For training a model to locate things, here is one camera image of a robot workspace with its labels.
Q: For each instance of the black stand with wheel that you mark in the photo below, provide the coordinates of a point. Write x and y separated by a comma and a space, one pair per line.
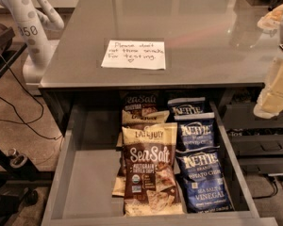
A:
18, 167

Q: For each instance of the front blue Kettle chip bag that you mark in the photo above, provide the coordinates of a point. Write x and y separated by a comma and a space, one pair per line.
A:
202, 181

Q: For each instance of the white spotted robot number 050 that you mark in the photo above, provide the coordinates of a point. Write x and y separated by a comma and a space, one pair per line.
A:
32, 18

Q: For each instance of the white handwritten paper note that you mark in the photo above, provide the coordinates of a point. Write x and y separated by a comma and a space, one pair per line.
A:
131, 54

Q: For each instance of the middle blue Kettle chip bag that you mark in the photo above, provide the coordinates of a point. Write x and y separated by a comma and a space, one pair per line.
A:
195, 131

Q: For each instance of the back blue Kettle chip bag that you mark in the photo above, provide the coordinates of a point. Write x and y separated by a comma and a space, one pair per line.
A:
186, 106

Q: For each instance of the open grey top drawer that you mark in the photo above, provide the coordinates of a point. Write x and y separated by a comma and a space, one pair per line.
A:
87, 167

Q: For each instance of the dark side table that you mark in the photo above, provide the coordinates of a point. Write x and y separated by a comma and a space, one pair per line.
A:
9, 50

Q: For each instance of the blue kettle chip bag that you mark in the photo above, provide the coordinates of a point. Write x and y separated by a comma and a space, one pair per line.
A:
195, 131
186, 106
202, 181

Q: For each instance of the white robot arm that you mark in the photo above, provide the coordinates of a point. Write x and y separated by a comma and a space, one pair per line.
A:
270, 100

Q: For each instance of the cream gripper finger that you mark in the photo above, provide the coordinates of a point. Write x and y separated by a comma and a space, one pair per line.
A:
272, 19
270, 100

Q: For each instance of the grey counter cabinet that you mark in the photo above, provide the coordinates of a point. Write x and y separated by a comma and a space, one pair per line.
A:
208, 43

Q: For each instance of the brown chip bag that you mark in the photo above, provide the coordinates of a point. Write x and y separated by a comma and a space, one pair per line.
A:
141, 107
119, 186
150, 184

